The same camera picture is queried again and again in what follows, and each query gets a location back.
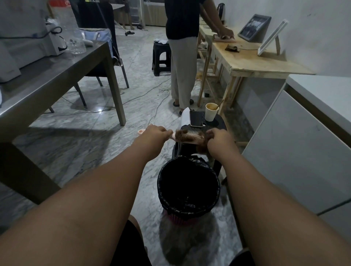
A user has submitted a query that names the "person's left hand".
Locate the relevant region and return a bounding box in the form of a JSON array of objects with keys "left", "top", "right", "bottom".
[{"left": 136, "top": 125, "right": 174, "bottom": 158}]

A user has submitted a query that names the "person's right hand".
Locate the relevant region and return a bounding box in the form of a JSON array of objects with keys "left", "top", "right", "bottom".
[{"left": 206, "top": 128, "right": 239, "bottom": 157}]

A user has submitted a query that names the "pink hairbrush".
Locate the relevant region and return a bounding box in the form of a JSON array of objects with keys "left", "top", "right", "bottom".
[{"left": 138, "top": 129, "right": 205, "bottom": 145}]

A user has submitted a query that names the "person's left forearm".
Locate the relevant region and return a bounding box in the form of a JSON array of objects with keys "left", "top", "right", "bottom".
[{"left": 0, "top": 138, "right": 162, "bottom": 266}]

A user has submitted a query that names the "person's right forearm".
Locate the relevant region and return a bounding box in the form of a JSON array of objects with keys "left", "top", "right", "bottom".
[{"left": 209, "top": 147, "right": 351, "bottom": 266}]

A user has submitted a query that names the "black plastic stool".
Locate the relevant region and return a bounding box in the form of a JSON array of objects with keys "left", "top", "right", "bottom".
[
  {"left": 172, "top": 113, "right": 229, "bottom": 178},
  {"left": 152, "top": 41, "right": 172, "bottom": 77}
]

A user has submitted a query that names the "black smartphone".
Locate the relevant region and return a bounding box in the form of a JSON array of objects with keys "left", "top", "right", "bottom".
[{"left": 190, "top": 110, "right": 204, "bottom": 128}]

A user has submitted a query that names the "paper cup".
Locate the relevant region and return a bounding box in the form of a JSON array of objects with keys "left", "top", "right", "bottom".
[{"left": 205, "top": 103, "right": 220, "bottom": 122}]

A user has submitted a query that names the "white tissue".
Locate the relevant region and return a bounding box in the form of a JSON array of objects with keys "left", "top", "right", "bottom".
[{"left": 180, "top": 107, "right": 191, "bottom": 127}]

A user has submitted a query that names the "black bin bag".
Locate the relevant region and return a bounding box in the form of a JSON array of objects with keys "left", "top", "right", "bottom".
[{"left": 157, "top": 156, "right": 220, "bottom": 217}]

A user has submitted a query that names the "pink waste basket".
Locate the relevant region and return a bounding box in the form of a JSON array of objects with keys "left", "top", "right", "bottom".
[{"left": 168, "top": 212, "right": 192, "bottom": 226}]

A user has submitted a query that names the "light wooden table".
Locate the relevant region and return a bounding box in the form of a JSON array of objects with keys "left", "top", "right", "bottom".
[{"left": 196, "top": 24, "right": 316, "bottom": 115}]

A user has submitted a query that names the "white cabinet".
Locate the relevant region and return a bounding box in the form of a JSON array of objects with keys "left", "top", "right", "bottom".
[{"left": 241, "top": 73, "right": 351, "bottom": 247}]

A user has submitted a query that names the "dark chair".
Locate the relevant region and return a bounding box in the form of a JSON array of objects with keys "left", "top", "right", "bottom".
[{"left": 49, "top": 0, "right": 130, "bottom": 113}]

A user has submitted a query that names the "blue and white bag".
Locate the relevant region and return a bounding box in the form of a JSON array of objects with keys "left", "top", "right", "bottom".
[{"left": 81, "top": 28, "right": 113, "bottom": 63}]

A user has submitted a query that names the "black kettle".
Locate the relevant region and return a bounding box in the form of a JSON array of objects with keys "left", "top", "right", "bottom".
[{"left": 217, "top": 3, "right": 226, "bottom": 25}]

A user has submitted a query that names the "grey metal table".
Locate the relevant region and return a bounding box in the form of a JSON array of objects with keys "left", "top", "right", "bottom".
[{"left": 0, "top": 41, "right": 127, "bottom": 205}]

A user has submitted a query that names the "white appliance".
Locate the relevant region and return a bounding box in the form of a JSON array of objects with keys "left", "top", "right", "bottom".
[{"left": 0, "top": 0, "right": 67, "bottom": 69}]

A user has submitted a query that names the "white box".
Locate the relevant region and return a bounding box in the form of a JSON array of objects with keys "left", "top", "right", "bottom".
[{"left": 0, "top": 41, "right": 22, "bottom": 83}]

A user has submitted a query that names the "white cable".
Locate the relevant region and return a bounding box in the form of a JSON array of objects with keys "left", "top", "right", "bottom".
[{"left": 62, "top": 78, "right": 172, "bottom": 124}]

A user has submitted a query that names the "dark picture frame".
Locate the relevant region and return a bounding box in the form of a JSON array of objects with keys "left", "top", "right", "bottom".
[{"left": 237, "top": 14, "right": 272, "bottom": 43}]

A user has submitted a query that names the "white picture frame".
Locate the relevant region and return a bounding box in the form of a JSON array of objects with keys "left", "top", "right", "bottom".
[{"left": 257, "top": 19, "right": 289, "bottom": 56}]

